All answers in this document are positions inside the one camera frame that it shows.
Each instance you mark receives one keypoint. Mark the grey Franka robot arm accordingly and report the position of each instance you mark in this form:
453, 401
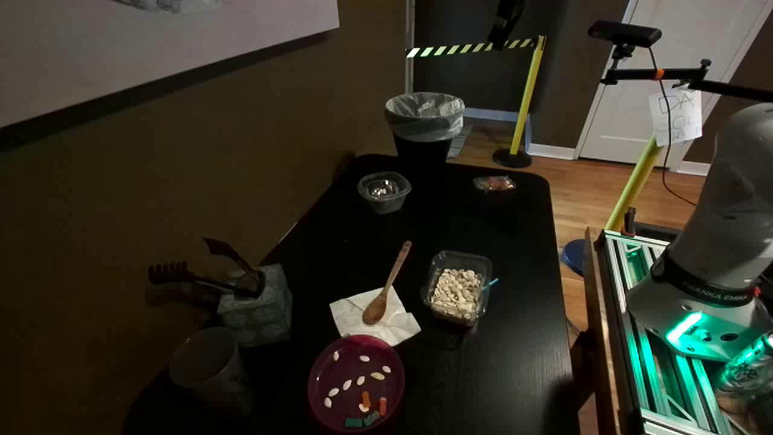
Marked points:
729, 218

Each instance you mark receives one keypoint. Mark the white paper napkin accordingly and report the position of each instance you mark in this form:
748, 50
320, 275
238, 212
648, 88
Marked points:
395, 328

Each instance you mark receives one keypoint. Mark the small clear plastic bowl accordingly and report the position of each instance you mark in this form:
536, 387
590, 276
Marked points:
384, 201

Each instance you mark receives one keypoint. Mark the silver foil wrappers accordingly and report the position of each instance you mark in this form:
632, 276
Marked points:
384, 187

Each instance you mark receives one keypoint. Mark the black trash bin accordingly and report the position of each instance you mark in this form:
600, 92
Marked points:
424, 152

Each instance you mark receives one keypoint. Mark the wooden spoon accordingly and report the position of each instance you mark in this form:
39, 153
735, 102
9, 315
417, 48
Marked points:
376, 309

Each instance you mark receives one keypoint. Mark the clear container of seeds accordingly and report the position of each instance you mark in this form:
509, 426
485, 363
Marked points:
458, 291

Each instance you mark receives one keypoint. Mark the bin with white liner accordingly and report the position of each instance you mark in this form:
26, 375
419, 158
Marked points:
424, 114

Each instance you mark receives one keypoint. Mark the small snack packet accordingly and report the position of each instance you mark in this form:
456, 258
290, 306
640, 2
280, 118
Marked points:
493, 185

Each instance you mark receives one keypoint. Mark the grey square utensil holder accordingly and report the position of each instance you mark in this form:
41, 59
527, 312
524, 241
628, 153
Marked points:
261, 317

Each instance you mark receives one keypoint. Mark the pink bowl with candies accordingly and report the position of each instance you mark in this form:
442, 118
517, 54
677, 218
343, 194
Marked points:
354, 387

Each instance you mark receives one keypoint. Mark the black yellow caution tape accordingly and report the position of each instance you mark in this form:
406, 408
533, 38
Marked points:
472, 48

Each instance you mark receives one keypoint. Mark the white mug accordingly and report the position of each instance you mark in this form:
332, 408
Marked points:
206, 365

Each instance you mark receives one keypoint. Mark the wooden board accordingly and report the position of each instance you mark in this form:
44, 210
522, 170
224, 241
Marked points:
600, 323

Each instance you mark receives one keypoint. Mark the white door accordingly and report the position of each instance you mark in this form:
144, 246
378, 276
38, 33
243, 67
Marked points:
620, 106

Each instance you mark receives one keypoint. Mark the white hanging paper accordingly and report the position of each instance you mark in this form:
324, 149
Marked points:
677, 118

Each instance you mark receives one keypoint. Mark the whiteboard with dark ledge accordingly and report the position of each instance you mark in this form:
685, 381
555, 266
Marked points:
122, 50

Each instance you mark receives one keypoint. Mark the black camera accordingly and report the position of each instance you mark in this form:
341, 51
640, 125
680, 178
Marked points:
623, 33

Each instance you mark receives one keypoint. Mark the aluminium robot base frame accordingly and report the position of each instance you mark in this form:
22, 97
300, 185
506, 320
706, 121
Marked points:
667, 387

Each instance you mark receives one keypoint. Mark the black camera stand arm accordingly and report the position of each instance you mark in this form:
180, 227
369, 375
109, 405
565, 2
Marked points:
685, 75

